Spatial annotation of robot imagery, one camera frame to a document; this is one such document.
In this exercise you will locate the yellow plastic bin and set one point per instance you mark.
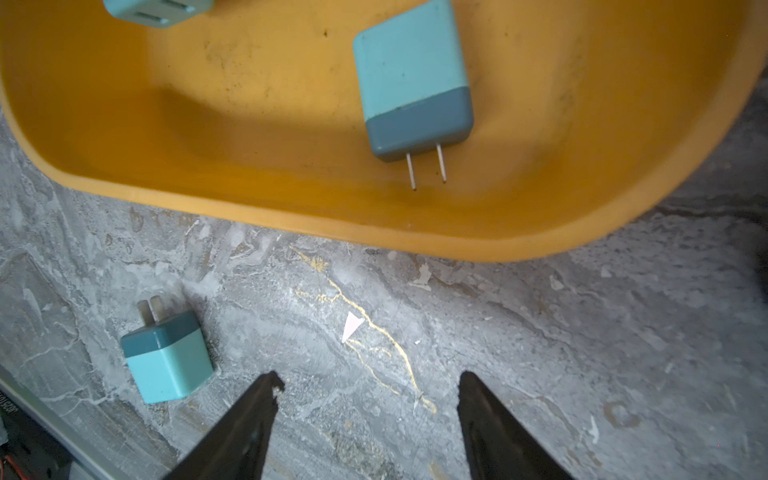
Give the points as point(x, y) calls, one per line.
point(587, 114)

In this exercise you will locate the teal plug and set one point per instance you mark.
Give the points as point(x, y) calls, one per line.
point(157, 13)
point(167, 357)
point(413, 84)

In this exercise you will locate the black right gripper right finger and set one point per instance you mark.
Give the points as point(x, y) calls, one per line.
point(497, 445)

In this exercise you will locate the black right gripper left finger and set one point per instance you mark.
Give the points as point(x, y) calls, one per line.
point(236, 447)

